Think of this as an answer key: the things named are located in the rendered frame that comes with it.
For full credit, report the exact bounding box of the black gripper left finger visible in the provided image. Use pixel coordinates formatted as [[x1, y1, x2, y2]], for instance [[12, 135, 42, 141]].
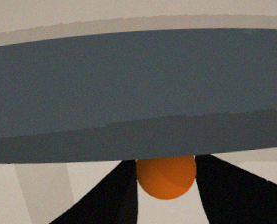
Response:
[[49, 160, 138, 224]]

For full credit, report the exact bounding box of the orange ball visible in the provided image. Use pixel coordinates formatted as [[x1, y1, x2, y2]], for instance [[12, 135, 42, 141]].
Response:
[[137, 156, 197, 200]]

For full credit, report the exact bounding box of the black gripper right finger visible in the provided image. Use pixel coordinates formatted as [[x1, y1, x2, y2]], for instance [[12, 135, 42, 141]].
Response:
[[194, 153, 277, 224]]

